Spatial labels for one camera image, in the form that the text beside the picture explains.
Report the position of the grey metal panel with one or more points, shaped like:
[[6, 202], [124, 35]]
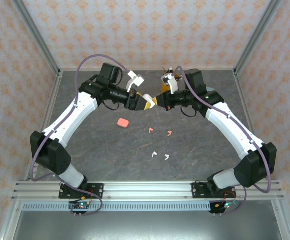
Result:
[[147, 225]]

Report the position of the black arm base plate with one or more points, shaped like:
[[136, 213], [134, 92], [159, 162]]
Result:
[[197, 191], [96, 191]]

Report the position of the black marker white cap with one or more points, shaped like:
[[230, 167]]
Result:
[[171, 70]]

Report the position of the pink earbud charging case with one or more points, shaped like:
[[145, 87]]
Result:
[[122, 123]]

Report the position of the aluminium frame leg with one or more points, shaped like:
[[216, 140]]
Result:
[[282, 225], [7, 232]]

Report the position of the yellow pencil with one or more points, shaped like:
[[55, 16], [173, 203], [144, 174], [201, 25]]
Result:
[[163, 68]]

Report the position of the pink earbud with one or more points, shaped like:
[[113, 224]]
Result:
[[169, 133], [150, 130]]

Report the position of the aluminium frame post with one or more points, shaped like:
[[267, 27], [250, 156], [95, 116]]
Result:
[[36, 35], [255, 35]]

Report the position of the wide aluminium mounting rail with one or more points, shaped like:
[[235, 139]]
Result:
[[147, 190]]

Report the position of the white earbud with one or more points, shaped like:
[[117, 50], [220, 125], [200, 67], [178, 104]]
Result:
[[153, 154], [166, 157]]

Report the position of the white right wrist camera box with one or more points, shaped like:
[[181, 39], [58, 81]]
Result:
[[172, 85]]

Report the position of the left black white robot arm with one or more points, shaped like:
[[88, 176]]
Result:
[[70, 120]]

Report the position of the aluminium table edge rail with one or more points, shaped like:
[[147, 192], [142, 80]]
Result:
[[109, 69], [56, 82], [238, 83]]

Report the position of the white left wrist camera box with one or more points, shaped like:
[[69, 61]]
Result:
[[137, 80]]

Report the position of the small circuit board green light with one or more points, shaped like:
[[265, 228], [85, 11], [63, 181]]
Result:
[[225, 205], [82, 205]]

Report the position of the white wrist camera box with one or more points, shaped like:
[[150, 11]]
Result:
[[137, 80], [172, 85]]

